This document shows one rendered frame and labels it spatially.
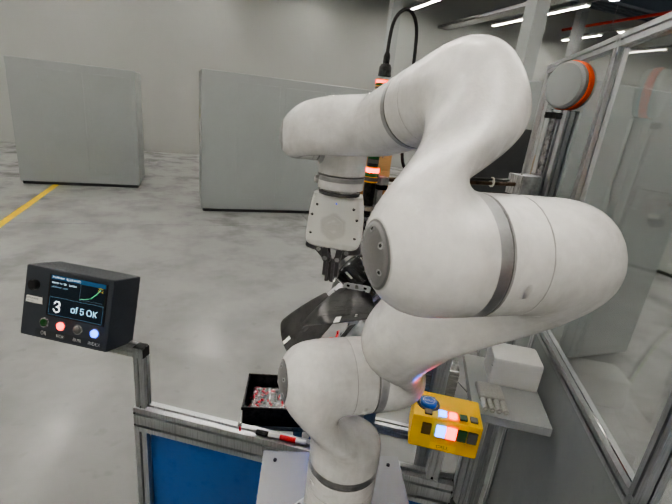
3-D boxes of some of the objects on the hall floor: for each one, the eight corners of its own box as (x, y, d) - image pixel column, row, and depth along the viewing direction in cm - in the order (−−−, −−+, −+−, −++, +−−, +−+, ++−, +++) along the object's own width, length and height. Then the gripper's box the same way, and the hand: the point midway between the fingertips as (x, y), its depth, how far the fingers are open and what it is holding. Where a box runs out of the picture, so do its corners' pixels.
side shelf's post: (459, 555, 178) (505, 391, 151) (460, 564, 174) (507, 398, 148) (450, 552, 179) (494, 388, 152) (450, 561, 175) (496, 395, 148)
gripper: (383, 188, 78) (370, 279, 84) (305, 177, 81) (298, 266, 87) (378, 195, 71) (364, 293, 77) (294, 183, 74) (287, 279, 80)
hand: (330, 269), depth 81 cm, fingers closed
